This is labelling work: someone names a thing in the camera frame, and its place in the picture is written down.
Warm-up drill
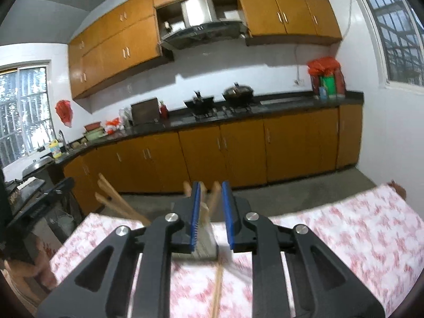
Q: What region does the person's left hand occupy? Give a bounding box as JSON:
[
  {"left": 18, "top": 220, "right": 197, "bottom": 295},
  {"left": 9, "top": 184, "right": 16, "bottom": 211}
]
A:
[{"left": 3, "top": 238, "right": 58, "bottom": 303}]

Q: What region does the green plastic basin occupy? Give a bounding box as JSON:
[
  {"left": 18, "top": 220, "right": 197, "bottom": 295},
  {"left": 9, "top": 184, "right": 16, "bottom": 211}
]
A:
[{"left": 83, "top": 129, "right": 108, "bottom": 140}]

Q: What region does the green box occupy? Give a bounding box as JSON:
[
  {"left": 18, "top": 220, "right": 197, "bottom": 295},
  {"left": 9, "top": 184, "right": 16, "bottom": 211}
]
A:
[{"left": 320, "top": 76, "right": 337, "bottom": 99}]

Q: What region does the red plastic bag on hook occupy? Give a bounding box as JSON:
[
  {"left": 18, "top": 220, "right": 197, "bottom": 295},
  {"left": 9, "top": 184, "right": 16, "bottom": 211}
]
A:
[{"left": 55, "top": 100, "right": 73, "bottom": 128}]

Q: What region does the black pot with lid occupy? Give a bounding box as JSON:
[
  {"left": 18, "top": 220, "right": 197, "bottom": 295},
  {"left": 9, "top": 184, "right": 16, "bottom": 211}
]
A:
[{"left": 222, "top": 83, "right": 255, "bottom": 105}]

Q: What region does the wooden chair back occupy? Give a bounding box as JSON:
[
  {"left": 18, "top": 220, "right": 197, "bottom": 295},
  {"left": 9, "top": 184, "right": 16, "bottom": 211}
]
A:
[{"left": 97, "top": 173, "right": 152, "bottom": 226}]

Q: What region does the barred window with dark grille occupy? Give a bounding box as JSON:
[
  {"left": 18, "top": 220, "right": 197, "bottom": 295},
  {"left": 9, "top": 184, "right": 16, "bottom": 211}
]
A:
[{"left": 350, "top": 0, "right": 424, "bottom": 87}]

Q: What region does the gas stove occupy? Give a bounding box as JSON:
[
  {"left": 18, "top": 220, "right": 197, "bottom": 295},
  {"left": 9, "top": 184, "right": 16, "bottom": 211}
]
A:
[{"left": 190, "top": 102, "right": 262, "bottom": 120}]

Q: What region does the dark cutting board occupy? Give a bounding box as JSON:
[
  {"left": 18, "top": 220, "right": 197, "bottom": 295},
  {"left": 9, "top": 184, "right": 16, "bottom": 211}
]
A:
[{"left": 131, "top": 98, "right": 160, "bottom": 125}]

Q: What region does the metal pot lid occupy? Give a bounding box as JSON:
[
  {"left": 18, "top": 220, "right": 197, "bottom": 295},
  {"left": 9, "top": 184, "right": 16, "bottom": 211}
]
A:
[{"left": 21, "top": 157, "right": 54, "bottom": 176}]

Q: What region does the white wall cable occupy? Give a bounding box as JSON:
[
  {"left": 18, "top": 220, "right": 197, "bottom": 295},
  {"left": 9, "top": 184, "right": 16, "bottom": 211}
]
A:
[{"left": 344, "top": 0, "right": 352, "bottom": 41}]

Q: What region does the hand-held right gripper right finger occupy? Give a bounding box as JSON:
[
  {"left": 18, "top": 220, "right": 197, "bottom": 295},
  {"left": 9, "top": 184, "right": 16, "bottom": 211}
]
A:
[{"left": 221, "top": 181, "right": 386, "bottom": 318}]

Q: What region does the dark kitchen countertop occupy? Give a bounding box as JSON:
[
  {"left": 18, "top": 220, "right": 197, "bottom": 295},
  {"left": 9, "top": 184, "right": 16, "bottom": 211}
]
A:
[{"left": 5, "top": 90, "right": 365, "bottom": 193}]

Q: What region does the floral tablecloth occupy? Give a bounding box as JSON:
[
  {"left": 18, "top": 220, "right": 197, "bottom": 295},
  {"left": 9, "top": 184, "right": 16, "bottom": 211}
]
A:
[{"left": 50, "top": 182, "right": 424, "bottom": 318}]

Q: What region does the black wok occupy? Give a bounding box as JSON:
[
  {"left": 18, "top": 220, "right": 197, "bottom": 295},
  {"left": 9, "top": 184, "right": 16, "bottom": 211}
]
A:
[{"left": 184, "top": 90, "right": 215, "bottom": 112}]

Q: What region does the wooden base cabinet row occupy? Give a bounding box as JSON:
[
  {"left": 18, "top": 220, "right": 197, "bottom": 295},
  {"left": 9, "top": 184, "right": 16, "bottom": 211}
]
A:
[{"left": 63, "top": 104, "right": 364, "bottom": 206}]

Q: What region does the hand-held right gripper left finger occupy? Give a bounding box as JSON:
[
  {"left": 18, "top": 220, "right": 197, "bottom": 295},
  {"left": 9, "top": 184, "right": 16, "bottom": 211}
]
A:
[{"left": 36, "top": 181, "right": 202, "bottom": 318}]

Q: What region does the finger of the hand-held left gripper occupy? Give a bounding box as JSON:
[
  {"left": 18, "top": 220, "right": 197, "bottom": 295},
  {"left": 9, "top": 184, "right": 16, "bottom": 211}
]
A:
[{"left": 11, "top": 178, "right": 76, "bottom": 222}]

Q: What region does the steel range hood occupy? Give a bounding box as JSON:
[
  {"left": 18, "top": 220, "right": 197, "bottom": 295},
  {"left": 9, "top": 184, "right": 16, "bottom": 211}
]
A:
[{"left": 160, "top": 0, "right": 249, "bottom": 51}]

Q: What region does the wooden wall cabinet row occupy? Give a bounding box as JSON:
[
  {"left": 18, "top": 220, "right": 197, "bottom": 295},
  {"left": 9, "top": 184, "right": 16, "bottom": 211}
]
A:
[
  {"left": 232, "top": 0, "right": 342, "bottom": 46},
  {"left": 68, "top": 0, "right": 238, "bottom": 100}
]

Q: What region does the barred window with white frame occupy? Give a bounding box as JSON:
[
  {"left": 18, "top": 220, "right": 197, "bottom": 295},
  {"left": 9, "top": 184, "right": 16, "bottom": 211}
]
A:
[{"left": 0, "top": 60, "right": 54, "bottom": 170}]

